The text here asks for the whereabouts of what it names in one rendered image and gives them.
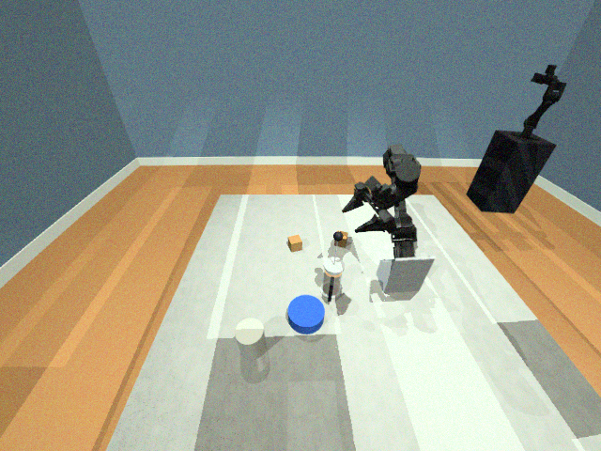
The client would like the brown cube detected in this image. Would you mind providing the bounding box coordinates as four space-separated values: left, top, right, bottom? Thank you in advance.
288 235 302 253
334 230 348 248

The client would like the blue cylinder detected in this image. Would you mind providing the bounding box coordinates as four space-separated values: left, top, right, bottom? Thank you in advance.
288 295 325 334

